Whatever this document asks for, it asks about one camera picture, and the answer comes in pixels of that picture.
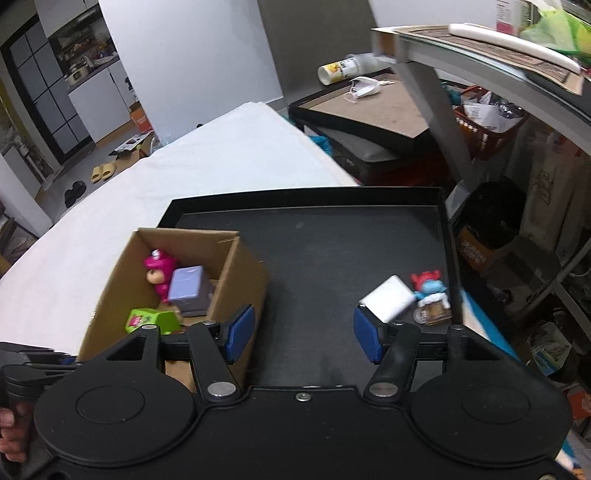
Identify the purple cube box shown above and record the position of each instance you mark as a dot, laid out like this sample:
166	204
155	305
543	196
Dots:
191	291

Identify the floor cardboard box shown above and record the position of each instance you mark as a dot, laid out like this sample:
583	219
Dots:
132	150

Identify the black slippers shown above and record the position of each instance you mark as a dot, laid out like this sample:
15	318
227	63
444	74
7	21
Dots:
74	193

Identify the grey desk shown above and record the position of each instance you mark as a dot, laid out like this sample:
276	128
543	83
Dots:
417	60

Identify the white remote control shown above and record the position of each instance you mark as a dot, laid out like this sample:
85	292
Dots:
486	35

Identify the green plastic bag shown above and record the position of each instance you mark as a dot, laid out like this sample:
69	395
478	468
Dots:
559	30

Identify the yellow slippers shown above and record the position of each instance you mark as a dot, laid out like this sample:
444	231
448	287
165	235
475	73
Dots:
103	172

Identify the white yellow paper cup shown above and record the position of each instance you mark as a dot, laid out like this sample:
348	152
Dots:
354	65

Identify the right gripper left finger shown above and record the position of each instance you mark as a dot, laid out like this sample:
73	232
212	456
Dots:
237	332

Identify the pink hooded figurine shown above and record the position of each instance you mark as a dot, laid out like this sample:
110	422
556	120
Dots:
159	267

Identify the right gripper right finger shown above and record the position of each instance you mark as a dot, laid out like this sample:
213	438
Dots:
370	332

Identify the white face mask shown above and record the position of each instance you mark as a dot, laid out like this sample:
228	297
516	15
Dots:
362	87

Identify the patterned desk mat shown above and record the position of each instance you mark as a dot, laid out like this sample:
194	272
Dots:
568	81

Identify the white charger plug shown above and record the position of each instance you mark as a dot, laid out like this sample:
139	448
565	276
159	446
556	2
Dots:
389	299

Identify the green tin box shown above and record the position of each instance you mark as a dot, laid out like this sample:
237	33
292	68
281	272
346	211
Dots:
166	321

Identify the brown cardboard box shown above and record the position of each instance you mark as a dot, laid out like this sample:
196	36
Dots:
238	278

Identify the left hand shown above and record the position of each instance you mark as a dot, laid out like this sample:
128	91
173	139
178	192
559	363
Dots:
15	426

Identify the brown black side tray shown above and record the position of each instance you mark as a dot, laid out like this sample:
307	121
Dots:
380	140

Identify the orange plastic basket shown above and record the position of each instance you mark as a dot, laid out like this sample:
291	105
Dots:
487	121

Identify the blue smurf figurine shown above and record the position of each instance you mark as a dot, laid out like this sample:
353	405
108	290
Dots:
433	303

